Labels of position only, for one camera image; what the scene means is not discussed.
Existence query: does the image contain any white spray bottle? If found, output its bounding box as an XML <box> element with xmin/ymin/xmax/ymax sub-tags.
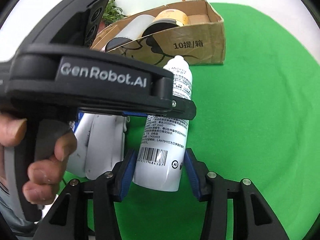
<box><xmin>132</xmin><ymin>55</ymin><xmax>193</xmax><ymax>192</ymax></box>

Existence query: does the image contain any white device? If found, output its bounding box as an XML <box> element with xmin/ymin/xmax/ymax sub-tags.
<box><xmin>67</xmin><ymin>113</ymin><xmax>130</xmax><ymax>180</ymax></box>

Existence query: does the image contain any white handheld fan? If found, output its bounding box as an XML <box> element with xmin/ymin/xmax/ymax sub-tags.
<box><xmin>105</xmin><ymin>14</ymin><xmax>155</xmax><ymax>52</ymax></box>

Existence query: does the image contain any silver metal tin can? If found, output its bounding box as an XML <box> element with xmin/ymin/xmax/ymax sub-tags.
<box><xmin>142</xmin><ymin>9</ymin><xmax>190</xmax><ymax>37</ymax></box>

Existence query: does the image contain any grey sleeve forearm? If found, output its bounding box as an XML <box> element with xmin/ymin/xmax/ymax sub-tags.
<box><xmin>0</xmin><ymin>178</ymin><xmax>37</xmax><ymax>239</ymax></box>

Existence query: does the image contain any person's left hand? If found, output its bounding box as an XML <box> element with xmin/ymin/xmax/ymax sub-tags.
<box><xmin>0</xmin><ymin>112</ymin><xmax>78</xmax><ymax>205</ymax></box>

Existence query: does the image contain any large open cardboard box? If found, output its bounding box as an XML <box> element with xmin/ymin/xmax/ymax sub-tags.
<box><xmin>91</xmin><ymin>0</ymin><xmax>226</xmax><ymax>67</ymax></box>

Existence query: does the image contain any green table cloth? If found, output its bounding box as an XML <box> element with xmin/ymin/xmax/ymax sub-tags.
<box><xmin>58</xmin><ymin>2</ymin><xmax>320</xmax><ymax>240</ymax></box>

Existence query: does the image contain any potted green plant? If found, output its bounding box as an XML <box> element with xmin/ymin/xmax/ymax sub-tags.
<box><xmin>102</xmin><ymin>0</ymin><xmax>127</xmax><ymax>26</ymax></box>

